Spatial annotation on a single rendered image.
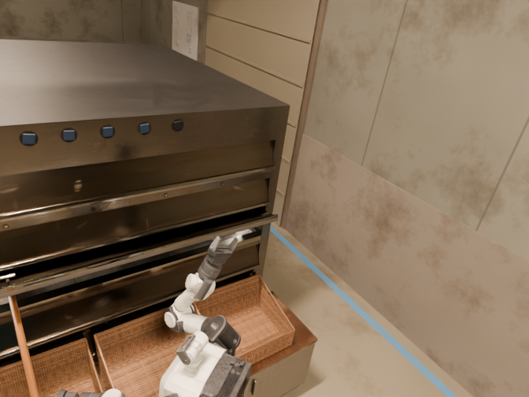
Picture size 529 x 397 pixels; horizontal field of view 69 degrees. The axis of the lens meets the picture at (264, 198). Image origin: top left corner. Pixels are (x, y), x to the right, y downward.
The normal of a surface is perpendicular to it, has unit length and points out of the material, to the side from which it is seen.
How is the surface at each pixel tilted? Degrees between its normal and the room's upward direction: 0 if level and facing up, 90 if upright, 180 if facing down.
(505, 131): 90
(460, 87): 90
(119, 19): 90
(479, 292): 90
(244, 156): 70
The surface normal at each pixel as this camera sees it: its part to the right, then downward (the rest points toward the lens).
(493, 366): -0.83, 0.17
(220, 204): 0.59, 0.13
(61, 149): 0.58, 0.46
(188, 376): 0.13, -0.87
